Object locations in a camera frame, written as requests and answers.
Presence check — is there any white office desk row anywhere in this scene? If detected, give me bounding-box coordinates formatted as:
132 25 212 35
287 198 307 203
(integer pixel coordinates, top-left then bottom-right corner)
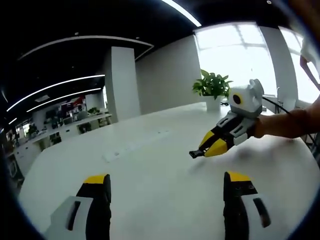
6 113 113 176

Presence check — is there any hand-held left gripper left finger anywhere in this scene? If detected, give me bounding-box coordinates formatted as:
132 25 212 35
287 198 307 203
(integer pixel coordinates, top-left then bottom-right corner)
47 173 112 240

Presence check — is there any black cable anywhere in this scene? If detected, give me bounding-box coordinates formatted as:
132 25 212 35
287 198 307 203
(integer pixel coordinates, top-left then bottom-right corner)
261 96 317 153

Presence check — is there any ceiling light strip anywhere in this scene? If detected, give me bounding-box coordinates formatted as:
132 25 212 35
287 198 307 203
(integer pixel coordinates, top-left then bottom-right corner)
6 74 106 113
161 0 202 27
26 87 102 113

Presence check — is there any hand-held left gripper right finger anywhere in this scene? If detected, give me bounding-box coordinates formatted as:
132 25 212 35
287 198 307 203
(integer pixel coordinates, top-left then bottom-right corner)
223 171 276 240

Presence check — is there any red wall sign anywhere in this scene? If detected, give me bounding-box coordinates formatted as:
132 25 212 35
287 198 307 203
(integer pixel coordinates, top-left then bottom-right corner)
67 96 87 106

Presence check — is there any green leafy potted plant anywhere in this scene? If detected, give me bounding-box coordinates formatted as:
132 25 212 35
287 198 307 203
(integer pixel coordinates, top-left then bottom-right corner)
192 69 233 101

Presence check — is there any white plant pot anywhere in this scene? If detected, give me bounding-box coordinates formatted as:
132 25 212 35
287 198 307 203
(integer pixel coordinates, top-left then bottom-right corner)
205 96 222 112

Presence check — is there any bright window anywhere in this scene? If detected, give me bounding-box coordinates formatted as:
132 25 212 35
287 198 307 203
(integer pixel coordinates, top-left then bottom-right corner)
194 21 275 97
278 26 320 103

